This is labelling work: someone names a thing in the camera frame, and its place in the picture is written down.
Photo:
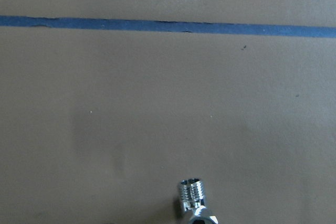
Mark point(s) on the chrome tee pipe fitting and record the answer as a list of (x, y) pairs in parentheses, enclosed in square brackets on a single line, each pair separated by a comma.
[(193, 202)]

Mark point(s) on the brown paper table cover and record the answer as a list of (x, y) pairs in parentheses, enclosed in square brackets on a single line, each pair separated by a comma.
[(100, 126)]

